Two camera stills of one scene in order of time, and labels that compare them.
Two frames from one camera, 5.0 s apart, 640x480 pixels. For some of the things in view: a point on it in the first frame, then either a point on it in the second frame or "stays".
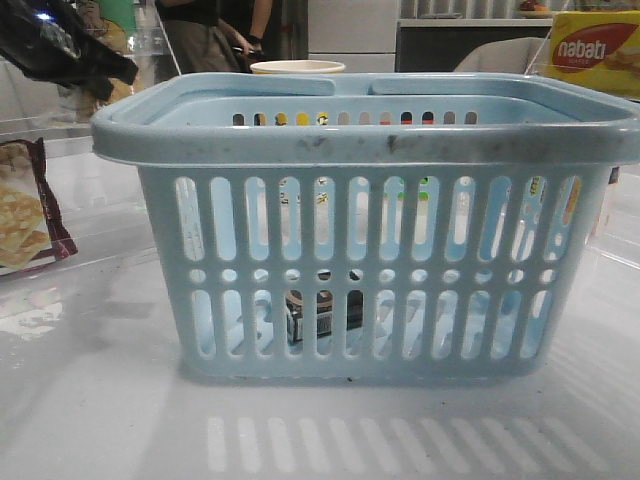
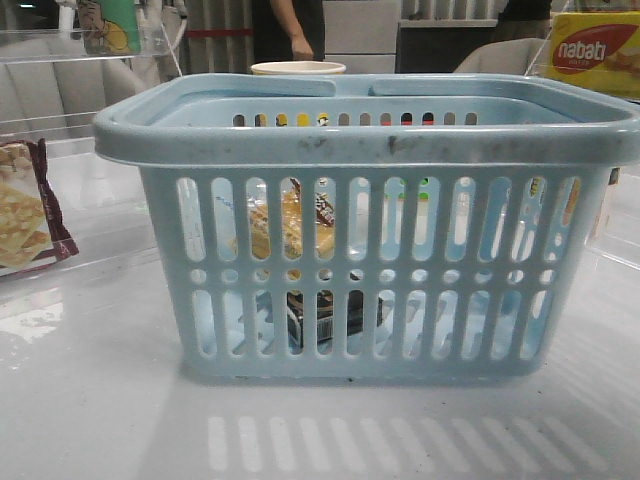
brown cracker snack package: (31, 228) stays
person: (223, 36) → (288, 31)
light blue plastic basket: (406, 228) stays
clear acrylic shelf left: (33, 107) stays
